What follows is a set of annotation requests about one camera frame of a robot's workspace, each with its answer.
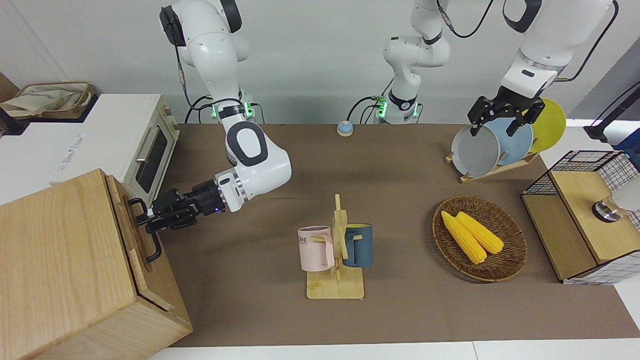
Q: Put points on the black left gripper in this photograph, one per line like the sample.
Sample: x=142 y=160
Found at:
x=511 y=100

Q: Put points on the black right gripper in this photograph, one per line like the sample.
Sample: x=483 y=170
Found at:
x=205 y=200

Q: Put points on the light wooden drawer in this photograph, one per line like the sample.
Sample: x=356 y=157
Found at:
x=140 y=280

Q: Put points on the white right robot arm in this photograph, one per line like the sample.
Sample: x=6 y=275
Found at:
x=260 y=170

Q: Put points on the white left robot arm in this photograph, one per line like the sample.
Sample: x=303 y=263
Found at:
x=415 y=55

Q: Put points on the light blue plate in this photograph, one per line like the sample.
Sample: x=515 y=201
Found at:
x=515 y=145

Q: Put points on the grey plate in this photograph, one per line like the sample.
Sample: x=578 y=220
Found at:
x=475 y=152

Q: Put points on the yellow plate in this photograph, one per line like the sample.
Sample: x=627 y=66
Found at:
x=550 y=125

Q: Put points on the wooden plate rack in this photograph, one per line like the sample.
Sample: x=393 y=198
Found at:
x=520 y=162

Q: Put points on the white toaster oven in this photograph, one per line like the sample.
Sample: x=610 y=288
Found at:
x=110 y=135

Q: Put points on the brown table mat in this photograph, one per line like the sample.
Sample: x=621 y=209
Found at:
x=260 y=250

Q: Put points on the light wooden cabinet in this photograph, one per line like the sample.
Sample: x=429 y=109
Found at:
x=60 y=260

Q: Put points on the yellow corn cob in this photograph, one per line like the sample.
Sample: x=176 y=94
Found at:
x=465 y=240
x=485 y=237

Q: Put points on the blue box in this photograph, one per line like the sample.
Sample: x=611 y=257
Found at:
x=631 y=150

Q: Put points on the brown wicker basket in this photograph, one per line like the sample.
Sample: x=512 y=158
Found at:
x=510 y=250

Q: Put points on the brown cardboard box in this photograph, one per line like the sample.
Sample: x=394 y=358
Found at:
x=90 y=102

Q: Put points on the glass jar with metal lid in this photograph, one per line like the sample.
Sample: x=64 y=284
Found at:
x=607 y=210

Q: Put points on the pink ceramic mug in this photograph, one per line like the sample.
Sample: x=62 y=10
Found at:
x=312 y=250

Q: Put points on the small blue call bell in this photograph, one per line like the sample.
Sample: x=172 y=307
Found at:
x=345 y=129

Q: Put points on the tray with cloth bag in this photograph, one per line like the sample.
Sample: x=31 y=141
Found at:
x=45 y=97

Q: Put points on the wooden mug rack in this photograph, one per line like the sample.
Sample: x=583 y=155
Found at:
x=335 y=287

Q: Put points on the blue mug yellow inside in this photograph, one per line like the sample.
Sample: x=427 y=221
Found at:
x=364 y=245

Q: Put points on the brown cardboard panel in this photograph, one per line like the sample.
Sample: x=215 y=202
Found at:
x=6 y=87

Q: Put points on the black camera stand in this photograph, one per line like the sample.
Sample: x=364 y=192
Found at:
x=597 y=131

